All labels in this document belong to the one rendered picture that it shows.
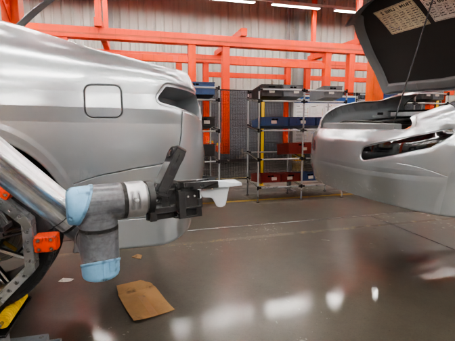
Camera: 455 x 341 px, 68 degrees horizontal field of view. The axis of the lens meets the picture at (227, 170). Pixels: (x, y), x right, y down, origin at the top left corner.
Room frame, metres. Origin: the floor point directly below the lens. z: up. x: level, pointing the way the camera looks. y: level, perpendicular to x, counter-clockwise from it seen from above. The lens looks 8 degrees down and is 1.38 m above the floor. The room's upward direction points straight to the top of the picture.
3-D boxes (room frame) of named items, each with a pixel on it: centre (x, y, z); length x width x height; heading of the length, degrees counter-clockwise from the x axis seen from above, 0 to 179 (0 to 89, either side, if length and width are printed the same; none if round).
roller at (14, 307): (1.48, 1.01, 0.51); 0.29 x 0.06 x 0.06; 13
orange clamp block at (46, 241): (1.43, 0.80, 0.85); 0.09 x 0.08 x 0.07; 103
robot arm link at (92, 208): (0.66, 0.26, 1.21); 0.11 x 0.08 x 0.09; 120
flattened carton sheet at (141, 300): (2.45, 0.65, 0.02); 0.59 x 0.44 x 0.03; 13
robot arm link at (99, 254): (0.68, 0.27, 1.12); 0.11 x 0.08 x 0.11; 30
